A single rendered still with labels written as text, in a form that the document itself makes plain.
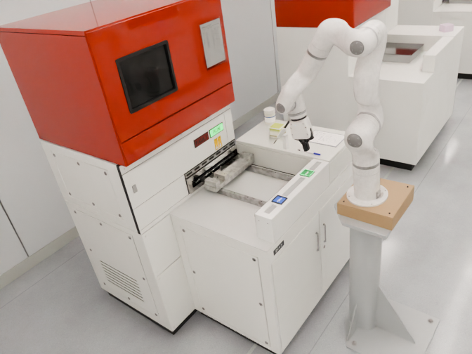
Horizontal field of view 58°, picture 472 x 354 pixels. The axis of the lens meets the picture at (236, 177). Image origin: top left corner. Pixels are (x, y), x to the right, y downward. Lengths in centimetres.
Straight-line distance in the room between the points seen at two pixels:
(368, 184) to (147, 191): 105
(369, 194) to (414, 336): 96
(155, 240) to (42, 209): 152
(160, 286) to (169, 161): 71
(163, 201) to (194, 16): 93
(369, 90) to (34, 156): 250
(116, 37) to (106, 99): 25
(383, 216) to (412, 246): 124
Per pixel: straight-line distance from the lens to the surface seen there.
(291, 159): 238
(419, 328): 272
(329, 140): 246
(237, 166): 245
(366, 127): 183
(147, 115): 197
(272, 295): 212
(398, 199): 210
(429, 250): 322
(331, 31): 177
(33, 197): 355
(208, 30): 222
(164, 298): 249
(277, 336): 235
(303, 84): 188
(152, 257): 230
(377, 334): 266
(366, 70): 178
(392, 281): 296
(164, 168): 217
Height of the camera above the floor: 209
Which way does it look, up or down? 31 degrees down
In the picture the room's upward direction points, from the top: 9 degrees counter-clockwise
